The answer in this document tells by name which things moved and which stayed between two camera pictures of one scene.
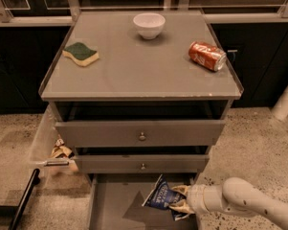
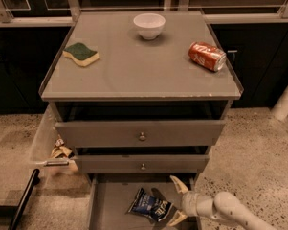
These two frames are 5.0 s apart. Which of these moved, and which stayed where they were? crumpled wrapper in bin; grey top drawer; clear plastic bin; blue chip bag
Moved: blue chip bag
Stayed: clear plastic bin; crumpled wrapper in bin; grey top drawer
